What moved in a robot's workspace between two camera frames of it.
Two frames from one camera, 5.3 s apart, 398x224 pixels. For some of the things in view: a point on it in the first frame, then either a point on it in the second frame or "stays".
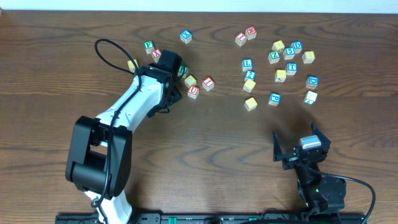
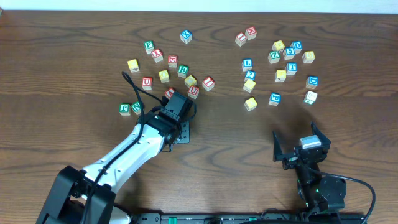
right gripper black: [298, 157] stays
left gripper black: [173, 94] to [185, 133]
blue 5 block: [288, 53] stays
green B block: [183, 71] stays
